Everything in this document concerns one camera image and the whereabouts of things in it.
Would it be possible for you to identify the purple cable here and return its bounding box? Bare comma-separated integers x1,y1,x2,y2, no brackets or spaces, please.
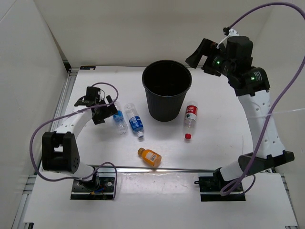
29,82,119,200
220,1,305,197

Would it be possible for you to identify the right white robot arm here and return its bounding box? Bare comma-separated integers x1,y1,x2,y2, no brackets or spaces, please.
186,36,295,191

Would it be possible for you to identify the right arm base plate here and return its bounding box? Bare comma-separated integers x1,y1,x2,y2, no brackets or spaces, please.
194,175,246,202

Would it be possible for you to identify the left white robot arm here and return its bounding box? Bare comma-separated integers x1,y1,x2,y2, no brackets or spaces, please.
42,86,118,191

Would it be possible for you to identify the clear bottle red label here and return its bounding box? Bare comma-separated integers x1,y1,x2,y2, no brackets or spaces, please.
183,101,198,140

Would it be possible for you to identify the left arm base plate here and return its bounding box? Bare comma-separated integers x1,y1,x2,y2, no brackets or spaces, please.
70,173,117,200

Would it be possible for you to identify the black plastic bin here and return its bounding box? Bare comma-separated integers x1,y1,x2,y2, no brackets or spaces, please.
142,60,192,122

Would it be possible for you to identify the clear bottle dark blue label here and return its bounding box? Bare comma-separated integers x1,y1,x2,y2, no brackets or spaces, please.
124,103,144,139

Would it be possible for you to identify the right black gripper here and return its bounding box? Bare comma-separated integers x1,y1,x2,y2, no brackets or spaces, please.
186,39,235,78

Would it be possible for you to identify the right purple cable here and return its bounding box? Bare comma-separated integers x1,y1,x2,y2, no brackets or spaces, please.
220,1,305,197

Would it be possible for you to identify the orange juice bottle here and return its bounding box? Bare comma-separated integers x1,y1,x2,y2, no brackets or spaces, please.
138,148,162,167

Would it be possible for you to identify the clear bottle light blue label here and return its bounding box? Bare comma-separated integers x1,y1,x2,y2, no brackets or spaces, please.
112,102,128,135

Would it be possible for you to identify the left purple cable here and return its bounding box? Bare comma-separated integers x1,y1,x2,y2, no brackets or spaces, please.
29,82,119,200

